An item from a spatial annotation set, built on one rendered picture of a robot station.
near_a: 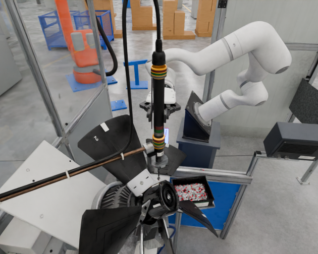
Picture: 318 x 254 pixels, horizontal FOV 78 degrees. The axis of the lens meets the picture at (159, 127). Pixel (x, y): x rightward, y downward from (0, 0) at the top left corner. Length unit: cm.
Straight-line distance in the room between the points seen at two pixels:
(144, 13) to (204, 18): 268
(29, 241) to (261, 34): 120
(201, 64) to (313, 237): 201
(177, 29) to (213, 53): 744
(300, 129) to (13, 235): 142
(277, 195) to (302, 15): 182
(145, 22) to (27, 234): 932
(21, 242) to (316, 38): 281
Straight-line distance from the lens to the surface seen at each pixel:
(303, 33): 262
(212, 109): 134
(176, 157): 96
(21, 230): 114
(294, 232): 238
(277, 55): 89
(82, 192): 86
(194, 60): 77
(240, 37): 79
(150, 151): 67
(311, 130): 124
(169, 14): 809
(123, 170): 73
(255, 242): 217
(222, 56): 78
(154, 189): 73
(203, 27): 879
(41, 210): 77
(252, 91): 126
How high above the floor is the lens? 185
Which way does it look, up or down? 37 degrees down
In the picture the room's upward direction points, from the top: straight up
